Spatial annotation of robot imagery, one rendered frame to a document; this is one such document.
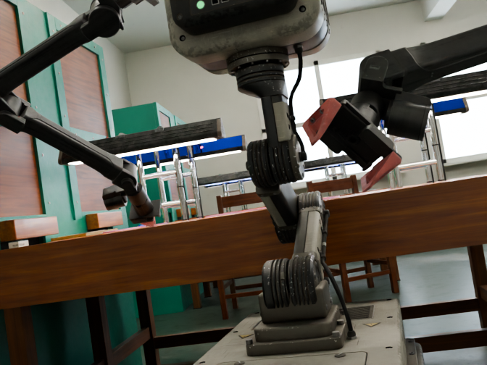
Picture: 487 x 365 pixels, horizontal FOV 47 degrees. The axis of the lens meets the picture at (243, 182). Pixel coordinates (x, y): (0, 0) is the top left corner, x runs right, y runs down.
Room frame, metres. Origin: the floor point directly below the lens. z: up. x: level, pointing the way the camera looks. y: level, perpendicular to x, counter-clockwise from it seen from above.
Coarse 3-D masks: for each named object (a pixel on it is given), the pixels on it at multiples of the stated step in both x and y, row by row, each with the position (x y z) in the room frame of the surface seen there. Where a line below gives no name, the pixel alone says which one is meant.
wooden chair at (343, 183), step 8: (352, 176) 4.44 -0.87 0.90; (312, 184) 4.37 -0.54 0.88; (320, 184) 4.38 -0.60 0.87; (328, 184) 4.40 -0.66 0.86; (336, 184) 4.42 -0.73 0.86; (344, 184) 4.43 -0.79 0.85; (352, 184) 4.45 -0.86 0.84; (320, 192) 4.38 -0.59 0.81; (352, 192) 4.47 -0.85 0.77; (392, 256) 4.08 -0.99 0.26; (344, 264) 3.98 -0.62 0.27; (368, 264) 4.45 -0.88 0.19; (392, 264) 4.08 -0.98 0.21; (336, 272) 4.10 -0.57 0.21; (344, 272) 3.98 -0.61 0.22; (352, 272) 4.42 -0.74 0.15; (368, 272) 4.44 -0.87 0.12; (376, 272) 4.06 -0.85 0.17; (384, 272) 4.07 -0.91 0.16; (392, 272) 4.08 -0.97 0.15; (344, 280) 3.98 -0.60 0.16; (352, 280) 4.01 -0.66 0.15; (368, 280) 4.45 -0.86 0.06; (392, 280) 4.08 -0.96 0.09; (344, 288) 3.98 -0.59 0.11; (392, 288) 4.10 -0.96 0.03; (344, 296) 4.00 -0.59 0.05
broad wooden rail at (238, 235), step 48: (384, 192) 1.58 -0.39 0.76; (432, 192) 1.56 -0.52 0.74; (480, 192) 1.54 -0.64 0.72; (96, 240) 1.71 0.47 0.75; (144, 240) 1.68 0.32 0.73; (192, 240) 1.66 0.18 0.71; (240, 240) 1.64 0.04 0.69; (336, 240) 1.60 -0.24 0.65; (384, 240) 1.58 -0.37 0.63; (432, 240) 1.56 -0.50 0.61; (480, 240) 1.54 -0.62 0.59; (0, 288) 1.76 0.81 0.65; (48, 288) 1.73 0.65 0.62; (96, 288) 1.71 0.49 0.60; (144, 288) 1.69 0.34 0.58
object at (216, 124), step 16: (176, 128) 1.99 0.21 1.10; (192, 128) 1.97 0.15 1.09; (208, 128) 1.96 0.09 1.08; (96, 144) 2.03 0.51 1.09; (112, 144) 2.01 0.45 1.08; (128, 144) 2.00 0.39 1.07; (144, 144) 1.98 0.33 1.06; (160, 144) 1.97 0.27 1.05; (176, 144) 1.97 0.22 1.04; (64, 160) 2.03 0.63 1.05
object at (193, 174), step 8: (192, 144) 2.40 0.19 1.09; (192, 152) 2.40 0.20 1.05; (192, 160) 2.40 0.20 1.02; (160, 168) 2.42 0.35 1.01; (192, 168) 2.39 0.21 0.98; (168, 176) 2.41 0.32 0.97; (184, 176) 2.40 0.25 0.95; (192, 176) 2.39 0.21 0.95; (160, 184) 2.42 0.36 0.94; (192, 184) 2.40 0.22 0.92; (160, 192) 2.42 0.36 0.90; (192, 200) 2.40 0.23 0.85; (200, 200) 2.40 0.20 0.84; (200, 208) 2.40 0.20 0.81; (200, 216) 2.40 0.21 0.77
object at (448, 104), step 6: (438, 102) 2.39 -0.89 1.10; (444, 102) 2.38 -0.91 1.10; (450, 102) 2.38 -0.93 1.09; (456, 102) 2.37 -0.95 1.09; (462, 102) 2.36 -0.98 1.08; (438, 108) 2.37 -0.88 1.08; (444, 108) 2.37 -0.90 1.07; (450, 108) 2.36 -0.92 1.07; (456, 108) 2.35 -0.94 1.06; (462, 108) 2.35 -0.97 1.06; (468, 108) 2.34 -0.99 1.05; (438, 114) 2.36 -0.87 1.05; (444, 114) 2.36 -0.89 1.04; (384, 120) 2.40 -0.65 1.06
